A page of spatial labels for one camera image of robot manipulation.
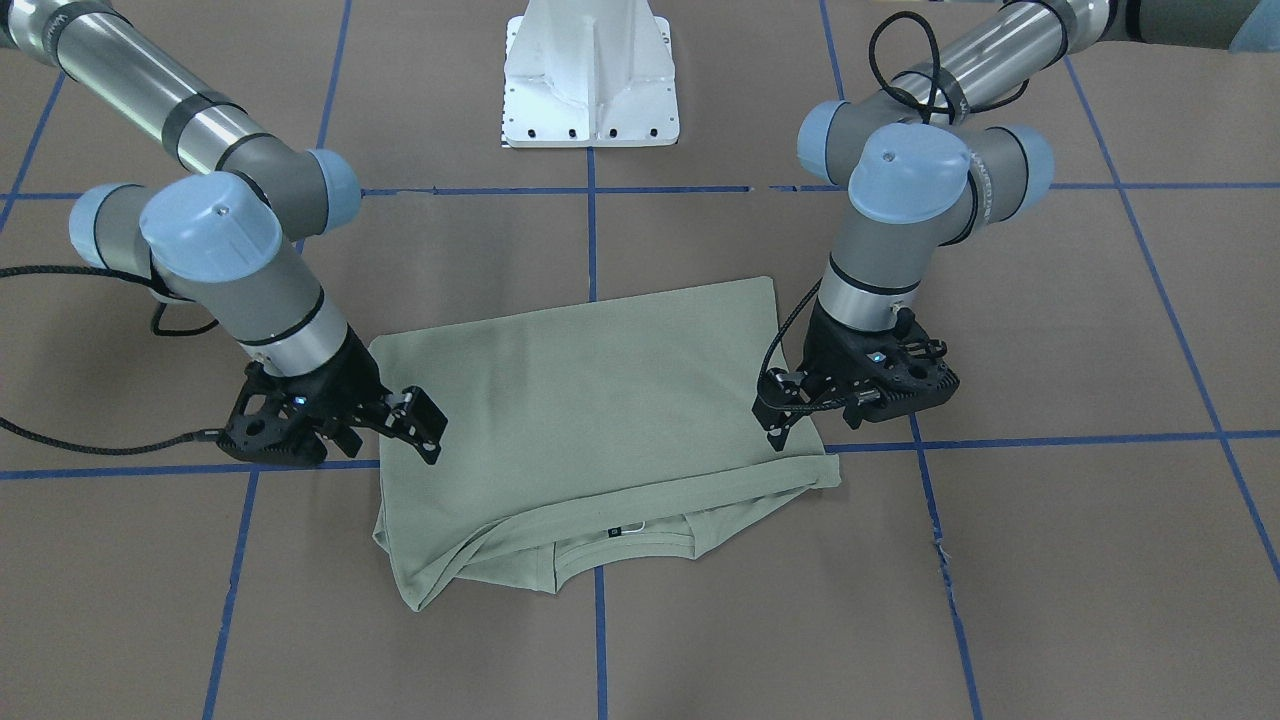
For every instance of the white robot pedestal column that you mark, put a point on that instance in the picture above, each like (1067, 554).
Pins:
(589, 75)

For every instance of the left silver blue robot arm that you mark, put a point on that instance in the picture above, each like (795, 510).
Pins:
(915, 182)

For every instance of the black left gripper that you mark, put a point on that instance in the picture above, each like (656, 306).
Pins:
(826, 352)

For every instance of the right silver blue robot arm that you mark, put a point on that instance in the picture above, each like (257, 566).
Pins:
(223, 238)

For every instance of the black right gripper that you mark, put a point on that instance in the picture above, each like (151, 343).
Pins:
(352, 381)

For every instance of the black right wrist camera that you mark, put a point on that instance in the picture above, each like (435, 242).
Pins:
(266, 425)

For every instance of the olive green long-sleeve shirt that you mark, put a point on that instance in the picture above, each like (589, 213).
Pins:
(584, 435)

